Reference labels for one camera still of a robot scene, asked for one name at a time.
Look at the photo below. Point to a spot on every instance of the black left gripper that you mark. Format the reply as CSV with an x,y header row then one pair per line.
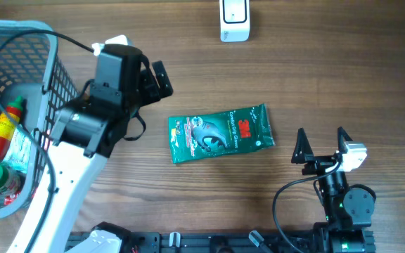
x,y
153,93

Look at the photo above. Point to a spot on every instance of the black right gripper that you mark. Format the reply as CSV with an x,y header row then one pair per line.
x,y
303,152

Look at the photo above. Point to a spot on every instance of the green 3M gloves packet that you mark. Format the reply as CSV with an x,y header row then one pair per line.
x,y
238,131

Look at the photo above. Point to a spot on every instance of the red yellow sauce bottle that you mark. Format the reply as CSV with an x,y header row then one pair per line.
x,y
7,128

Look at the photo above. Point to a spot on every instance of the light teal wipes packet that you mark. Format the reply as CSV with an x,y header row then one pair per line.
x,y
18,154

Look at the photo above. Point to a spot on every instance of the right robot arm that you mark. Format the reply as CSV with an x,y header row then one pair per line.
x,y
348,208

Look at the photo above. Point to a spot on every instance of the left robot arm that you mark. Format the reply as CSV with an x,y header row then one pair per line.
x,y
83,138

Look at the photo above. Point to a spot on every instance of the white barcode scanner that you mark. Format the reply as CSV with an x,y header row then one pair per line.
x,y
234,16

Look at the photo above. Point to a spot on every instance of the grey plastic mesh basket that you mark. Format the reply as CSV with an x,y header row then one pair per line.
x,y
30,67

